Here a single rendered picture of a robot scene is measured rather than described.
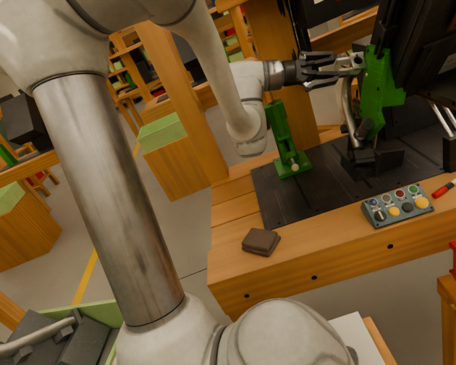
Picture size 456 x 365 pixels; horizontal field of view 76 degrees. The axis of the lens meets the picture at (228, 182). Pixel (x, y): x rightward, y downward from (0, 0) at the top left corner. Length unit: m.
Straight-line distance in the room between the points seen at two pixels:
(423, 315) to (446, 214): 0.93
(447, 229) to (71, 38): 0.92
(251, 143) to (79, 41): 0.54
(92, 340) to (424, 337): 1.38
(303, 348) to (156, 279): 0.22
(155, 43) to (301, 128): 0.67
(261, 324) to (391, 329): 1.34
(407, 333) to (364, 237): 0.93
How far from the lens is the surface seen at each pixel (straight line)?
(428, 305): 1.82
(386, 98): 0.98
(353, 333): 0.72
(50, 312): 1.14
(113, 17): 0.47
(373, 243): 0.89
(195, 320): 0.50
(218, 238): 1.04
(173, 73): 1.21
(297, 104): 1.27
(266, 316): 0.44
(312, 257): 0.86
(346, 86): 1.09
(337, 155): 1.21
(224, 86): 0.69
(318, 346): 0.43
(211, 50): 0.64
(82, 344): 1.03
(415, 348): 1.71
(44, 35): 0.46
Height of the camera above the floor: 1.51
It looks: 29 degrees down
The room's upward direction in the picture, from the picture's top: 25 degrees counter-clockwise
